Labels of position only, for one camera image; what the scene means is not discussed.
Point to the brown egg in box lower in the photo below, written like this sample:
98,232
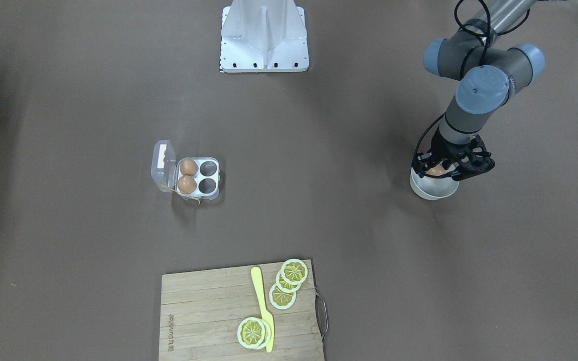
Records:
186,185

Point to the black camera mount wrist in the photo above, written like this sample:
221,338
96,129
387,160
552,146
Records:
474,159

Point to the white central pillar base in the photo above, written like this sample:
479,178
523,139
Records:
263,37

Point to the white ceramic bowl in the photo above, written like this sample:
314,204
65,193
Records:
430,188

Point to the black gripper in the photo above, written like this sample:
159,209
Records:
442,149

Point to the yellow plastic knife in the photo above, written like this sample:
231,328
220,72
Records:
257,280

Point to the bamboo cutting board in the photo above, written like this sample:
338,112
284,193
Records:
201,310

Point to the brown egg from bowl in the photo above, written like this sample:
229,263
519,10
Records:
436,171

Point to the brown egg in box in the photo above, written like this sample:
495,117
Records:
186,185
188,167

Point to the clear plastic egg box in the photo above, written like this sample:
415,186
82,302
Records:
165,173

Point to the lemon slice toy top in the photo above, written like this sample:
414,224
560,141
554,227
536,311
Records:
294,271

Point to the lemon slice toy middle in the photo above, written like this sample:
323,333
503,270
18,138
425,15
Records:
285,286

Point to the lemon slice toy large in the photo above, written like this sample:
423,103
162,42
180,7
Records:
254,333

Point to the brown egg in box upper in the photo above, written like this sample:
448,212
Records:
188,167

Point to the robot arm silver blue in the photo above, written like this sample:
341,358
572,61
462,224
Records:
488,78

